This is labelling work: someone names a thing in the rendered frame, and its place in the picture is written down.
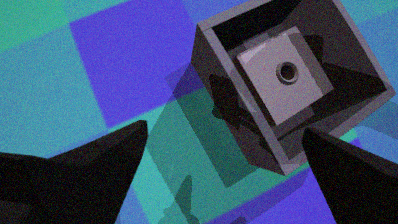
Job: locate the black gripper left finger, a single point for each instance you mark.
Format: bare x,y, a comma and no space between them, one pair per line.
86,185

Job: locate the dark grey open box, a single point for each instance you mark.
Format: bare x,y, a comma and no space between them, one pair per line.
360,84

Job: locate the grey square plate with hole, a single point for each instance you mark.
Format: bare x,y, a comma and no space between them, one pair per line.
283,75

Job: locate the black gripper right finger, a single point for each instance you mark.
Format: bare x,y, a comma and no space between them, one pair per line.
358,186

